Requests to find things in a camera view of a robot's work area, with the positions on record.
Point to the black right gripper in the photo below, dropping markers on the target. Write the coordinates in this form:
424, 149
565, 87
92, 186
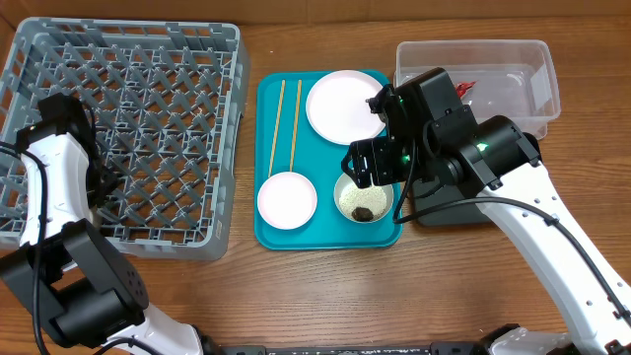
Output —
360, 154

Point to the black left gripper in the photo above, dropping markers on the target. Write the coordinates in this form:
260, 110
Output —
109, 180

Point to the red snack wrapper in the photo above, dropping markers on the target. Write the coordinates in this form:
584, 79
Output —
463, 88

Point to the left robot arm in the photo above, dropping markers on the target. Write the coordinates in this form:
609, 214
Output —
78, 288

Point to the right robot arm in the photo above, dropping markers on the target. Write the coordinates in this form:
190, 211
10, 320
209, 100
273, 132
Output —
499, 171

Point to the grey dishwasher rack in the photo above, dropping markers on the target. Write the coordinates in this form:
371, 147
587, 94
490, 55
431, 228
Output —
167, 99

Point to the bowl of rice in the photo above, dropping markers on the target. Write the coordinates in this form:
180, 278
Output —
362, 205

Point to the large white plate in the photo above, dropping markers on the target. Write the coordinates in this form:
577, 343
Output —
337, 107

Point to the teal serving tray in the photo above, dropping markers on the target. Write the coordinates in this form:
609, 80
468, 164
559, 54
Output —
316, 159

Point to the small white pink plate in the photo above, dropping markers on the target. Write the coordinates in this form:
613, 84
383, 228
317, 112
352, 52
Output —
287, 201

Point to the right wooden chopstick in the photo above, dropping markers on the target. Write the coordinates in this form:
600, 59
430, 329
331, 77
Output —
295, 124

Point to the wooden chopstick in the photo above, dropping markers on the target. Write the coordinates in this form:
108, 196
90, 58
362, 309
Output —
295, 124
276, 127

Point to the left wooden chopstick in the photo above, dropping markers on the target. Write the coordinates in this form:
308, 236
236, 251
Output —
276, 127

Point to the clear plastic bin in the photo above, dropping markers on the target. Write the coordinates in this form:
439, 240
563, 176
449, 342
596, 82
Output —
511, 77

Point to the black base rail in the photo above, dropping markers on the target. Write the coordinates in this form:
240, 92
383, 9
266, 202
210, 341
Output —
435, 348

